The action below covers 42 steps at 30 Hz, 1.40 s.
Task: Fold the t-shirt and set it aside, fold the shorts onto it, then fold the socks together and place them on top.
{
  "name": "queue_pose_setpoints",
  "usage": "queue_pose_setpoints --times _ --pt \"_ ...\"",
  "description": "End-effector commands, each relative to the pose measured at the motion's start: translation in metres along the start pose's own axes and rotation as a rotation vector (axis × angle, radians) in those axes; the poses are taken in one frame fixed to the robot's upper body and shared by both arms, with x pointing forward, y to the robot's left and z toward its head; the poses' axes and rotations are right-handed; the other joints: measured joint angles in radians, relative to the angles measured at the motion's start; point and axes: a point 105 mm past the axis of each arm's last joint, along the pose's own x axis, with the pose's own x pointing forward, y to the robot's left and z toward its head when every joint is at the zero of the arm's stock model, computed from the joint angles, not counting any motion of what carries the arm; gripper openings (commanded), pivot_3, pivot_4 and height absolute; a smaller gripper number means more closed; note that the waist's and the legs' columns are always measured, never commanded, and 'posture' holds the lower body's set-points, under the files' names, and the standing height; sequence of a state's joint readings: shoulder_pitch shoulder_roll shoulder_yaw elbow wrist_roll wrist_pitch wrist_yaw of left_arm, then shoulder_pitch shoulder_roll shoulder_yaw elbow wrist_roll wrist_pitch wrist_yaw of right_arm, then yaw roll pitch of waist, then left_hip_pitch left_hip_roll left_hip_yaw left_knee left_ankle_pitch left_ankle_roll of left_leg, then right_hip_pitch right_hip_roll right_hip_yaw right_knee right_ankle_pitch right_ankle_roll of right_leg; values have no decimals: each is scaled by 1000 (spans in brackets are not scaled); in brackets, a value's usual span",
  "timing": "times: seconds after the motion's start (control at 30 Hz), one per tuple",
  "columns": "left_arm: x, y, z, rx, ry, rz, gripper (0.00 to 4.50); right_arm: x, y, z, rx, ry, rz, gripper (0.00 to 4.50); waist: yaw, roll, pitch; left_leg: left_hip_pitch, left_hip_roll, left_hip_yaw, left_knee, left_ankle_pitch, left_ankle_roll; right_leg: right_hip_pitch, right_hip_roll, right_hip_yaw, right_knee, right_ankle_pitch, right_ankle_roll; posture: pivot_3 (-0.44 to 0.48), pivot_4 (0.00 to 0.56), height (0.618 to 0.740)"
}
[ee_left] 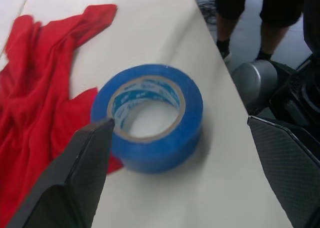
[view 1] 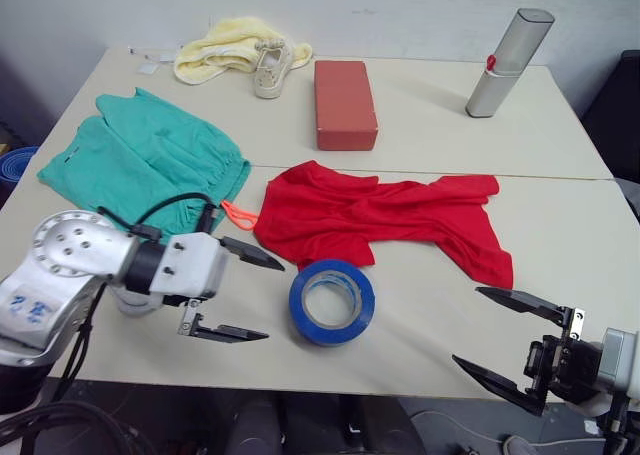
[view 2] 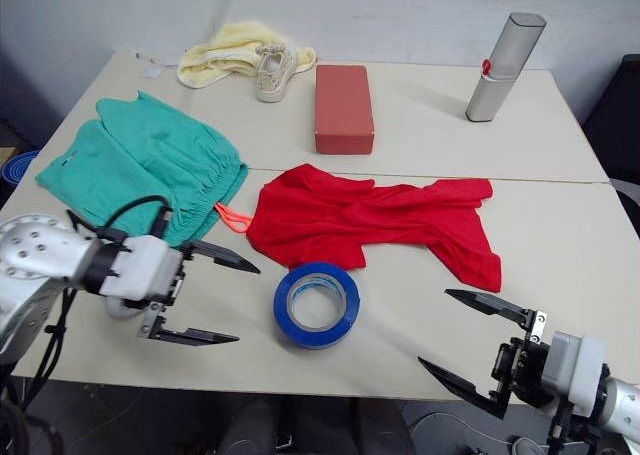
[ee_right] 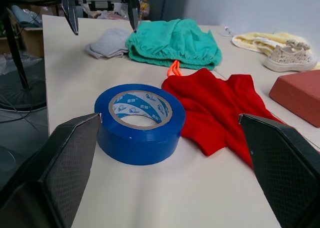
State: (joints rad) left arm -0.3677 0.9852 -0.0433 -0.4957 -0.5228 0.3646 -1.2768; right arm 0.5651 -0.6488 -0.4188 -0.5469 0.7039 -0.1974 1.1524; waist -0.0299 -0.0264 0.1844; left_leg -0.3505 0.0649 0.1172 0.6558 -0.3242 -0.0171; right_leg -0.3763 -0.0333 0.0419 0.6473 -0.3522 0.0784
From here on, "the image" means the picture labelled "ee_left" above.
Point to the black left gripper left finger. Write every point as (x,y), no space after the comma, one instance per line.
(72,178)

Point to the red t-shirt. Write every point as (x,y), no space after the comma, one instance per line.
(37,87)

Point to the person in black shorts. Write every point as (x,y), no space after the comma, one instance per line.
(230,2)

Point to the silver and black robot body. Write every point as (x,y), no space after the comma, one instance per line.
(257,80)

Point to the blue masking tape roll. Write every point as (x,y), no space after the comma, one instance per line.
(155,150)

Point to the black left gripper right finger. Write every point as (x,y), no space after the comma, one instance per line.
(287,168)

